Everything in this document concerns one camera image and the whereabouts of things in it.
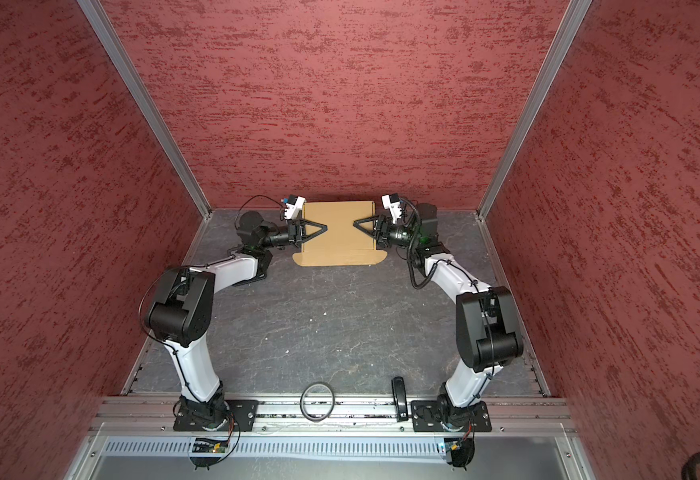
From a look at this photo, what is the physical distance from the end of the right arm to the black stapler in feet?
1.23

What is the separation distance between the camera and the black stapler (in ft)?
2.43

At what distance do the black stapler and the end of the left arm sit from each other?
45cm

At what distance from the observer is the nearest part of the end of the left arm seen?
772 millimetres

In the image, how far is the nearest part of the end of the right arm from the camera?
0.75 metres

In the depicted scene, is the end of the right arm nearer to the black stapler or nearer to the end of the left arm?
the end of the left arm
